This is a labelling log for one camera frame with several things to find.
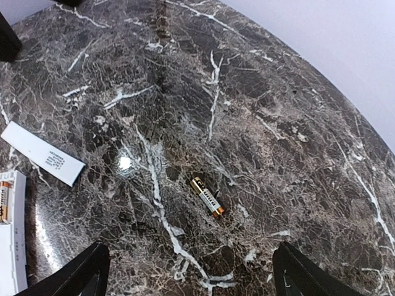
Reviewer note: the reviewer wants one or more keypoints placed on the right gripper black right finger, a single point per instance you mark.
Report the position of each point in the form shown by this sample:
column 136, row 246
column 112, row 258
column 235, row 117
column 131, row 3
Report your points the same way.
column 295, row 274

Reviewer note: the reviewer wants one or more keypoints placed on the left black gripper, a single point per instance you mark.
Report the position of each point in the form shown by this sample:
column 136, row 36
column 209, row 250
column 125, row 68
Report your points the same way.
column 10, row 43

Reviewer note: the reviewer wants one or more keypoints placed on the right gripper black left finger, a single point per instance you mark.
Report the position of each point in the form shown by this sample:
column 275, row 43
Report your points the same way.
column 86, row 274

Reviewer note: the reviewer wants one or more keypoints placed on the white remote control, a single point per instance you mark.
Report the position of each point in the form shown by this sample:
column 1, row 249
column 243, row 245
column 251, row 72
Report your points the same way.
column 13, row 253

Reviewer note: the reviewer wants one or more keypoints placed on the white battery cover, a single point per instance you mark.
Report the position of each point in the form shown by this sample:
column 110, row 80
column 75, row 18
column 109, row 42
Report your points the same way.
column 56, row 162

